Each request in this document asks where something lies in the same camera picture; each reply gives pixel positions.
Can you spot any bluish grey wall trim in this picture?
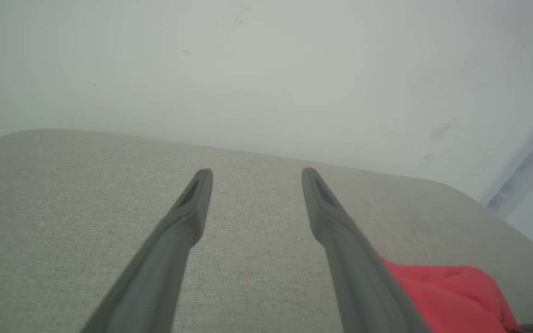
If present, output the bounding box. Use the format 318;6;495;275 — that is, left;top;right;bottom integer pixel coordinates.
485;118;533;220

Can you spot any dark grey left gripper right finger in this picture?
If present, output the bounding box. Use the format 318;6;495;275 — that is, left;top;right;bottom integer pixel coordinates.
301;167;434;333

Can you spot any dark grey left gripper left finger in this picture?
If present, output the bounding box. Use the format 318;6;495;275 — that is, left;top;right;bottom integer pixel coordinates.
81;168;214;333

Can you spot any red basketball jersey white trim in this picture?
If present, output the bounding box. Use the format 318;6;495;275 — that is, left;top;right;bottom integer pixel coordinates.
378;253;519;333

